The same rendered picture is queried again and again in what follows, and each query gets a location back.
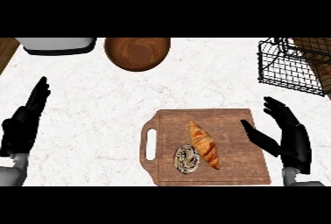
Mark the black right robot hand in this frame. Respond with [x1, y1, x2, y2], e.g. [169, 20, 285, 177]
[240, 96, 314, 175]

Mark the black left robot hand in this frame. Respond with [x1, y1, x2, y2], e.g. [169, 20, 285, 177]
[0, 76, 52, 158]

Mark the brown wooden cutting board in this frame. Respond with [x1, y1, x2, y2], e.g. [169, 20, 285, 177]
[139, 108, 274, 187]

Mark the golden brown croissant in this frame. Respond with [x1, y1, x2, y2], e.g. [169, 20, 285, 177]
[188, 120, 223, 171]

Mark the brown wooden panel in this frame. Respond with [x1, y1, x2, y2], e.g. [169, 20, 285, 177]
[0, 37, 21, 75]

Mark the marbled chocolate swirl bun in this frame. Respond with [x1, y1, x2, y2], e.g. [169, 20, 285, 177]
[173, 144, 203, 175]

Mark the white appliance with black rim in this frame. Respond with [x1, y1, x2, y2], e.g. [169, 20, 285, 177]
[15, 37, 99, 56]

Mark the brown wooden bowl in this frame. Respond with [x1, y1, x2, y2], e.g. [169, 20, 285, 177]
[104, 37, 172, 73]

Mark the black wire tiered basket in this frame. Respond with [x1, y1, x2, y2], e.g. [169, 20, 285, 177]
[256, 37, 331, 97]

